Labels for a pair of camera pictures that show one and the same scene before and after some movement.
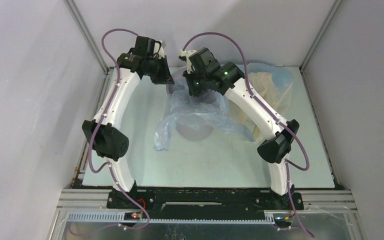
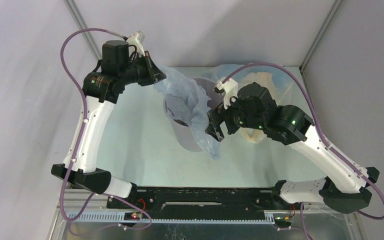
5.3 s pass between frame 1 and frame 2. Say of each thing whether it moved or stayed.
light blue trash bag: moved
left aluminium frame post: stayed
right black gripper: moved
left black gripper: moved
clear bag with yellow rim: stayed
